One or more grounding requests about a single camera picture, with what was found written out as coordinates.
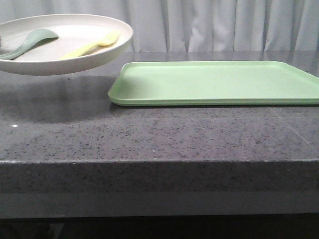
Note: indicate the green plastic spoon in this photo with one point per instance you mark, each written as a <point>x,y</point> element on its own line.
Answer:
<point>30,41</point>

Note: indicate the beige round plate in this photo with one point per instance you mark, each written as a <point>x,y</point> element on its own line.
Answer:
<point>74,31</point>

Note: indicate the yellow plastic fork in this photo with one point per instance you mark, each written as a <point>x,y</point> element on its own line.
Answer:
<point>105,41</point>

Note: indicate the white pleated curtain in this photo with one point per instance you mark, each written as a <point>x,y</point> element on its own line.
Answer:
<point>195,25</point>

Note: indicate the light green serving tray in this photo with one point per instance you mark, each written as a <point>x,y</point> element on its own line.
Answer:
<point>213,83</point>

